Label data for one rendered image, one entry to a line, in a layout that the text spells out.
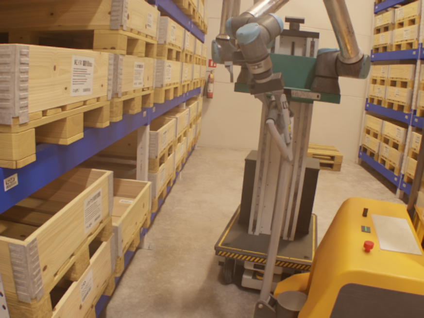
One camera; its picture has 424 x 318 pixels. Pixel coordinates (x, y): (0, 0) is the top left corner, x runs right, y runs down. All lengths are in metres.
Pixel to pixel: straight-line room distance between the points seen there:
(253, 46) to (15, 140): 0.82
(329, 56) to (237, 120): 4.73
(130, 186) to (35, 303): 1.68
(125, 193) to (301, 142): 1.35
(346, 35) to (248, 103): 4.91
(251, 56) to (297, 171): 1.34
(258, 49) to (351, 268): 0.81
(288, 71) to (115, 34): 1.14
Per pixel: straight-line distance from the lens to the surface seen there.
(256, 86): 1.35
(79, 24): 1.89
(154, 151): 2.85
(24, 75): 1.03
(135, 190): 2.73
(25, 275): 1.16
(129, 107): 2.13
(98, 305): 2.06
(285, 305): 1.76
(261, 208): 2.58
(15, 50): 0.99
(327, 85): 2.19
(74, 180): 1.84
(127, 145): 2.90
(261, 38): 1.28
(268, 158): 2.47
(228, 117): 6.77
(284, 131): 1.48
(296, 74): 2.36
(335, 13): 1.90
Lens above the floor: 1.47
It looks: 13 degrees down
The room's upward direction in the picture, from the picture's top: 4 degrees clockwise
